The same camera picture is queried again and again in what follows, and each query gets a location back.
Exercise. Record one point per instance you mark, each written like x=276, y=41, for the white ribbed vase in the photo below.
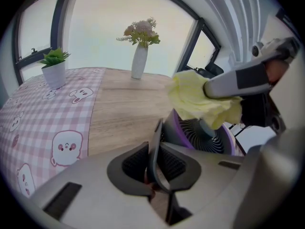
x=139, y=63

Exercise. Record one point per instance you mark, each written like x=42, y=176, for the black framed window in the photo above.
x=114, y=8

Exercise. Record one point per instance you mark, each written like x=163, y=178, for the purple round fan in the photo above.
x=190, y=133

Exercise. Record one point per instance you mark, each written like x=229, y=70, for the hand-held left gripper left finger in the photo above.
x=95, y=194

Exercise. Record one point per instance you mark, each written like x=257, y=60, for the person's right hand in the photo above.
x=276, y=70

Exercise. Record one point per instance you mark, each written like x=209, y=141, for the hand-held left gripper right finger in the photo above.
x=214, y=187

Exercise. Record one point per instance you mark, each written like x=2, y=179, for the person's left hand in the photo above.
x=148, y=181

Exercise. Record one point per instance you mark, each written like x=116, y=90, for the white ceiling pipe run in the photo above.
x=243, y=15

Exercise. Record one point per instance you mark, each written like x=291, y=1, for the yellow cleaning cloth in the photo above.
x=190, y=96

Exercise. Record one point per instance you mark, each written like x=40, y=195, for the green potted plant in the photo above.
x=54, y=75

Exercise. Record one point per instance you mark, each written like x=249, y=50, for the pink checked tablecloth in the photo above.
x=33, y=118

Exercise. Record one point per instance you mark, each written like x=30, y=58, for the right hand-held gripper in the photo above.
x=281, y=48

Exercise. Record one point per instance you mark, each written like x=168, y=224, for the black office chair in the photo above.
x=214, y=68

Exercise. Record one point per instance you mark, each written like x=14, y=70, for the pink flower bouquet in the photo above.
x=143, y=32

